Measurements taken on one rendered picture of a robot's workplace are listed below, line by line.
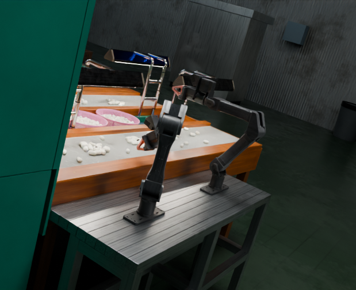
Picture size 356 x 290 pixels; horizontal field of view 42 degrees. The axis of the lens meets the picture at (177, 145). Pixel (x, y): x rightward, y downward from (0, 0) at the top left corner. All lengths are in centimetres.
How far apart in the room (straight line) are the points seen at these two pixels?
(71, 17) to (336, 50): 881
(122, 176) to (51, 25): 81
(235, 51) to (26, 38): 739
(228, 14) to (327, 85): 265
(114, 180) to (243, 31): 686
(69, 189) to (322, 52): 868
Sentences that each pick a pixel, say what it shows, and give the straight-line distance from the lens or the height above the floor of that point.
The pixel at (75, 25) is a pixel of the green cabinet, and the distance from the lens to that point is 150.
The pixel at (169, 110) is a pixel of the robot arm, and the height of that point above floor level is 109.
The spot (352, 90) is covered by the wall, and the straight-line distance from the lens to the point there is 994.
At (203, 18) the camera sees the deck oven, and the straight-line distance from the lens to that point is 901.
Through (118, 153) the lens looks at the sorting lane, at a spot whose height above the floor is 74.
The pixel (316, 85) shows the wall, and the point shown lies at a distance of 1010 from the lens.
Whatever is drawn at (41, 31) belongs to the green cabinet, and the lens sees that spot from 142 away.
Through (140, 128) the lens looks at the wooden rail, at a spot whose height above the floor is 76.
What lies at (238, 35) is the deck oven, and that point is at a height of 131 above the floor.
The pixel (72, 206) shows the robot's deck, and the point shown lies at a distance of 179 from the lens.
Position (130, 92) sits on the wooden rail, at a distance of 362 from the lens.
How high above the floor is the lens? 145
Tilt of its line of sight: 16 degrees down
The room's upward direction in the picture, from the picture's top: 16 degrees clockwise
